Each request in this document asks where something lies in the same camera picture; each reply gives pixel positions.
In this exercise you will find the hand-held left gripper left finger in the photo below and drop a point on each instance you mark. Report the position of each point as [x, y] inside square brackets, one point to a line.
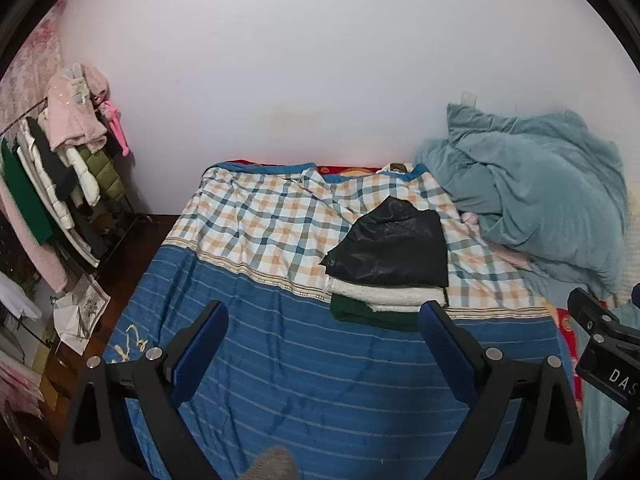
[197, 355]

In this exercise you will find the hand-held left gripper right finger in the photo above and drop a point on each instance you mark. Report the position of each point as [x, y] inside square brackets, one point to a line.
[445, 350]

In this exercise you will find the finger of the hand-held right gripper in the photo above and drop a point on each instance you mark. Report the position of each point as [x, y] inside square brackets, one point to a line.
[636, 295]
[592, 310]

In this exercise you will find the black leather jacket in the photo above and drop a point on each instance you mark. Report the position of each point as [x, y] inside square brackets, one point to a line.
[395, 250]

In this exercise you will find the black metal clothes rack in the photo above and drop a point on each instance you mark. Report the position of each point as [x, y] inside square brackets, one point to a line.
[131, 217]

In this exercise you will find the white fluffy folded sweater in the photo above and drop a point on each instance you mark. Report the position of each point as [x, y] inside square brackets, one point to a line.
[385, 297]

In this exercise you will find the dark green folded garment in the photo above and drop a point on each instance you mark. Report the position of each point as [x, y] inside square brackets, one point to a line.
[370, 317]

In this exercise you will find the blue striped plaid bed sheet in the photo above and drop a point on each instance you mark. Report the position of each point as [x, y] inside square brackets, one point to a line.
[300, 360]

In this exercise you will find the white tote bag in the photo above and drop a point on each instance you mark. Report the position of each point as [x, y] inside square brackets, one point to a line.
[80, 310]

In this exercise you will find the teal duvet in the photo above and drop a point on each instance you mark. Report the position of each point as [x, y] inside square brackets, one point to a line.
[540, 195]

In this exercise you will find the pink garment under duvet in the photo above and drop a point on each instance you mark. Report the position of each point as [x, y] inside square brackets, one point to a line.
[470, 220]

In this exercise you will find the pink folded fabric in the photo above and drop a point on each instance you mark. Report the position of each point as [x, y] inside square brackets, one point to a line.
[20, 380]

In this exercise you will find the pink long coat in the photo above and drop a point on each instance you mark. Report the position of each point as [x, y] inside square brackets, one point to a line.
[40, 260]

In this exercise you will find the white hanging garment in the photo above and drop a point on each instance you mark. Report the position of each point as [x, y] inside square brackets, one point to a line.
[15, 300]

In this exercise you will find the olive puffer jacket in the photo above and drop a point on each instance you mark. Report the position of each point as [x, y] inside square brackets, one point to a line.
[107, 175]

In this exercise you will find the white puffer jacket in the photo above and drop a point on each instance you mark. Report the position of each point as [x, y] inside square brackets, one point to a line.
[85, 180]

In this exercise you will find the green hanging garment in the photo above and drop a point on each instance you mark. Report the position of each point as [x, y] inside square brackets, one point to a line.
[22, 195]

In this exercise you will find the black hanging garment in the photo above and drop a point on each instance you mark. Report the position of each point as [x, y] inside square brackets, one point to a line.
[50, 165]

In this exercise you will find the pink fluffy garment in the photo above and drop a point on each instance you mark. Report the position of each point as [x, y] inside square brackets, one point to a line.
[70, 115]

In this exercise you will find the pink floral curtain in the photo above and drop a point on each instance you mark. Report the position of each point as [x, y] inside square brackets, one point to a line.
[30, 70]

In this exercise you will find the white wall socket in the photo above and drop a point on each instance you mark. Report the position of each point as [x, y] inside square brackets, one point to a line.
[468, 98]

